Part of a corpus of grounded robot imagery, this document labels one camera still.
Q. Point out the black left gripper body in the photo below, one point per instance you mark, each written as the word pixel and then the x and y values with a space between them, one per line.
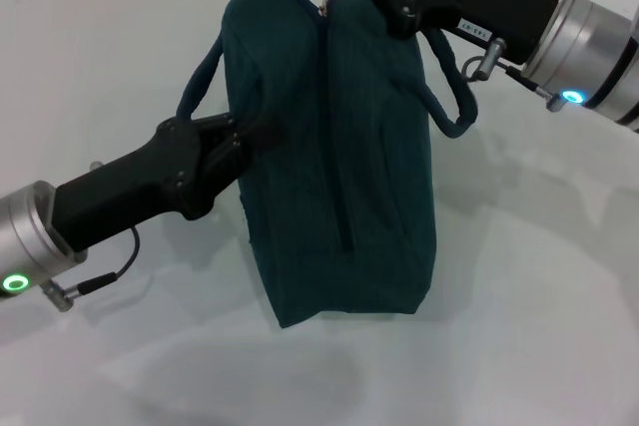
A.
pixel 130 186

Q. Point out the dark teal insulated lunch bag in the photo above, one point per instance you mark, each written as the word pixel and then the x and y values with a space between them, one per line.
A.
pixel 339 171

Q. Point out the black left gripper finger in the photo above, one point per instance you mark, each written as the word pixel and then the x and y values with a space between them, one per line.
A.
pixel 244 134
pixel 224 166

